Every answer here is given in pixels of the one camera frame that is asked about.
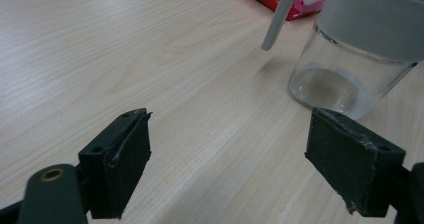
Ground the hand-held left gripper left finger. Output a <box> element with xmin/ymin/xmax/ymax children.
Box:
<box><xmin>78</xmin><ymin>108</ymin><xmax>153</xmax><ymax>220</ymax></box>

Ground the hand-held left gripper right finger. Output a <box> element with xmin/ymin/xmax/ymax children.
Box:
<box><xmin>304</xmin><ymin>107</ymin><xmax>407</xmax><ymax>218</ymax></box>

